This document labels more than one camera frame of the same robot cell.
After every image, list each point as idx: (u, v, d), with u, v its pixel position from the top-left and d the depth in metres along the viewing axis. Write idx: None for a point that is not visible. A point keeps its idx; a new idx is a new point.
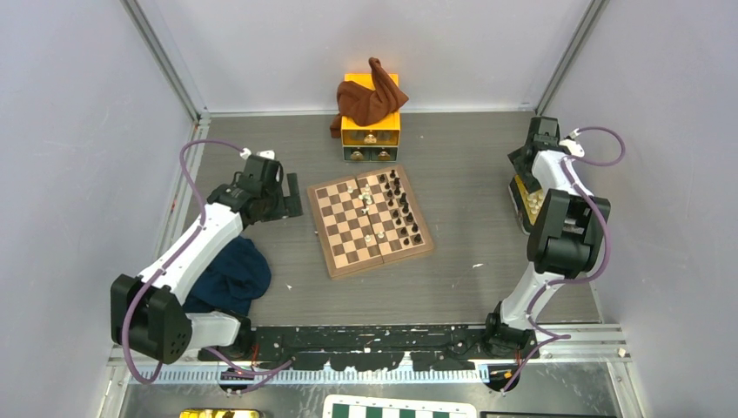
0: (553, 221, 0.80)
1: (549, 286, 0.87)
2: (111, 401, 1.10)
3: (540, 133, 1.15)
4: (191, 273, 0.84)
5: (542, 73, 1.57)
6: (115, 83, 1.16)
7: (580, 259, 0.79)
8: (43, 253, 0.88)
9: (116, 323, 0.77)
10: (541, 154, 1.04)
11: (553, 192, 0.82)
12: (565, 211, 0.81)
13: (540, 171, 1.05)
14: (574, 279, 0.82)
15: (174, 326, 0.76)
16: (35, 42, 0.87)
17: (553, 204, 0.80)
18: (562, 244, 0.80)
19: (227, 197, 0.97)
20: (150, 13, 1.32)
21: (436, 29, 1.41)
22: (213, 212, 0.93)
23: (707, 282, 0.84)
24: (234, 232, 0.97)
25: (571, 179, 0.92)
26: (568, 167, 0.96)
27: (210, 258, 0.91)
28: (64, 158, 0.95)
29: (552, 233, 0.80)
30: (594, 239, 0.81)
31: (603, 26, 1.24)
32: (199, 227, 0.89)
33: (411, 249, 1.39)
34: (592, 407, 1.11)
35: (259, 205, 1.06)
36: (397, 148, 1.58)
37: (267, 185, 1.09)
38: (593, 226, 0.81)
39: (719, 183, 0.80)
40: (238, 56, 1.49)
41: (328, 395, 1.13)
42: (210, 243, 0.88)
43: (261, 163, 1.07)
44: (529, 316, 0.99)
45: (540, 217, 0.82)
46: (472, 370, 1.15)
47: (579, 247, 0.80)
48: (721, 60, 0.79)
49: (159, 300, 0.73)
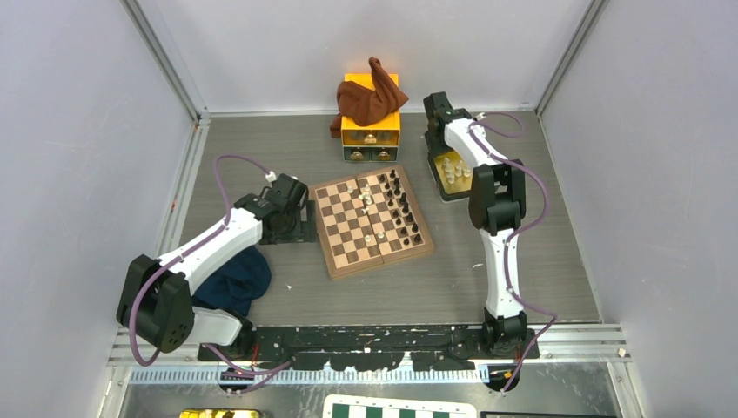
0: (486, 195, 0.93)
1: (509, 243, 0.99)
2: (111, 402, 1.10)
3: (438, 106, 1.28)
4: (205, 267, 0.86)
5: (543, 72, 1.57)
6: (114, 83, 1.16)
7: (517, 211, 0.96)
8: (43, 253, 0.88)
9: (124, 301, 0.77)
10: (449, 126, 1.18)
11: (479, 171, 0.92)
12: (493, 182, 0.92)
13: (452, 142, 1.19)
14: (523, 228, 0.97)
15: (178, 314, 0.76)
16: (34, 43, 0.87)
17: (483, 181, 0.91)
18: (500, 206, 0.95)
19: (252, 205, 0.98)
20: (150, 12, 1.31)
21: (436, 29, 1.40)
22: (238, 216, 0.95)
23: (707, 283, 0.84)
24: (251, 242, 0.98)
25: (485, 149, 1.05)
26: (478, 138, 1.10)
27: (226, 257, 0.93)
28: (65, 159, 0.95)
29: (488, 205, 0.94)
30: (521, 191, 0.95)
31: (603, 27, 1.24)
32: (222, 227, 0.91)
33: (411, 249, 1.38)
34: (592, 406, 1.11)
35: (279, 220, 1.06)
36: (396, 148, 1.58)
37: (291, 207, 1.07)
38: (519, 183, 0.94)
39: (719, 183, 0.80)
40: (238, 55, 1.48)
41: (328, 395, 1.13)
42: (229, 244, 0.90)
43: (291, 182, 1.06)
44: (513, 290, 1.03)
45: (476, 192, 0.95)
46: (472, 370, 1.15)
47: (512, 204, 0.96)
48: (722, 58, 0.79)
49: (172, 286, 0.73)
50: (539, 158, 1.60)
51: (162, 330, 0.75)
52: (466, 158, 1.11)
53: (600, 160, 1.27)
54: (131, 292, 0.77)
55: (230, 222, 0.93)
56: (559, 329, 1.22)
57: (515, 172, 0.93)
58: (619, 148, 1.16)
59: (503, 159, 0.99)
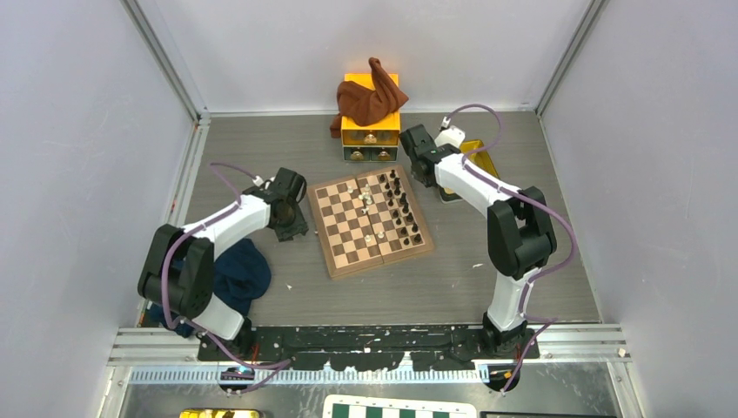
0: (511, 236, 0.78)
1: (530, 283, 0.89)
2: (111, 401, 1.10)
3: (419, 144, 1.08)
4: (223, 240, 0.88)
5: (543, 72, 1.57)
6: (115, 82, 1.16)
7: (545, 247, 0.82)
8: (43, 252, 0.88)
9: (148, 267, 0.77)
10: (440, 167, 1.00)
11: (495, 209, 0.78)
12: (513, 219, 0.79)
13: (447, 183, 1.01)
14: (552, 267, 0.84)
15: (202, 278, 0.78)
16: (35, 43, 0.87)
17: (502, 221, 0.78)
18: (528, 246, 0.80)
19: (260, 192, 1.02)
20: (150, 12, 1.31)
21: (436, 29, 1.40)
22: (248, 198, 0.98)
23: (707, 283, 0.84)
24: (259, 224, 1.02)
25: (492, 183, 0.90)
26: (479, 171, 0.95)
27: (238, 237, 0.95)
28: (65, 158, 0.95)
29: (515, 246, 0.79)
30: (546, 223, 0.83)
31: (603, 27, 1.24)
32: (236, 207, 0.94)
33: (411, 249, 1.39)
34: (592, 406, 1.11)
35: (285, 209, 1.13)
36: (396, 148, 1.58)
37: (293, 195, 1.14)
38: (540, 214, 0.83)
39: (718, 182, 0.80)
40: (238, 54, 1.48)
41: (328, 395, 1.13)
42: (244, 221, 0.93)
43: (291, 173, 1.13)
44: (523, 313, 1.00)
45: (496, 234, 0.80)
46: (472, 370, 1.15)
47: (540, 239, 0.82)
48: (722, 59, 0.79)
49: (199, 246, 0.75)
50: (538, 158, 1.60)
51: (191, 290, 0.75)
52: (474, 200, 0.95)
53: (600, 160, 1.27)
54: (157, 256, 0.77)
55: (242, 203, 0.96)
56: (559, 329, 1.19)
57: (534, 205, 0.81)
58: (618, 148, 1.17)
59: (513, 190, 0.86)
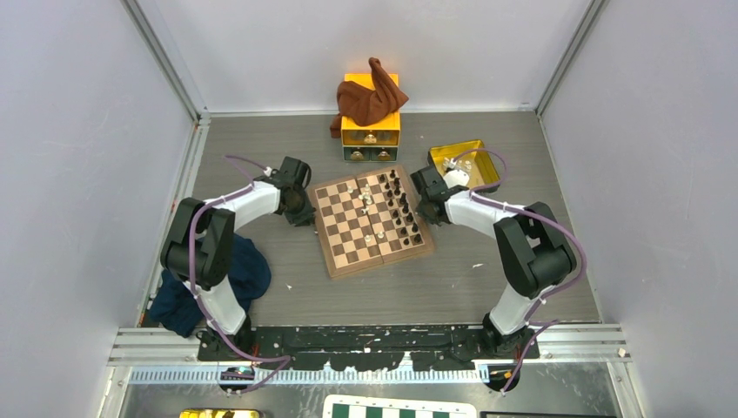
0: (522, 252, 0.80)
1: (543, 299, 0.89)
2: (111, 401, 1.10)
3: (430, 184, 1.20)
4: (239, 214, 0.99)
5: (544, 72, 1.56)
6: (114, 82, 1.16)
7: (563, 262, 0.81)
8: (43, 252, 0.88)
9: (171, 236, 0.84)
10: (451, 203, 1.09)
11: (500, 226, 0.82)
12: (522, 235, 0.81)
13: (459, 217, 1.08)
14: (572, 283, 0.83)
15: (224, 246, 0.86)
16: (34, 43, 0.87)
17: (511, 234, 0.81)
18: (544, 262, 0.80)
19: (271, 181, 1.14)
20: (150, 12, 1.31)
21: (436, 29, 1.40)
22: (261, 184, 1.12)
23: (707, 282, 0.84)
24: (270, 209, 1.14)
25: (497, 205, 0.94)
26: (484, 198, 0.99)
27: (251, 215, 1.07)
28: (64, 158, 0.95)
29: (527, 262, 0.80)
30: (560, 238, 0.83)
31: (603, 27, 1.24)
32: (251, 188, 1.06)
33: (411, 249, 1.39)
34: (592, 406, 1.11)
35: (291, 195, 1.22)
36: (396, 148, 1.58)
37: (298, 182, 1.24)
38: (553, 230, 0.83)
39: (719, 183, 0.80)
40: (238, 55, 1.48)
41: (328, 395, 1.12)
42: (257, 201, 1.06)
43: (295, 162, 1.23)
44: (526, 321, 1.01)
45: (507, 251, 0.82)
46: (472, 370, 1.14)
47: (556, 254, 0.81)
48: (723, 59, 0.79)
49: (222, 215, 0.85)
50: (538, 158, 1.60)
51: (217, 247, 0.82)
52: (485, 227, 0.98)
53: (600, 159, 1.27)
54: (180, 225, 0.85)
55: (255, 187, 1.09)
56: (560, 329, 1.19)
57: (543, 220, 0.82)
58: (618, 147, 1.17)
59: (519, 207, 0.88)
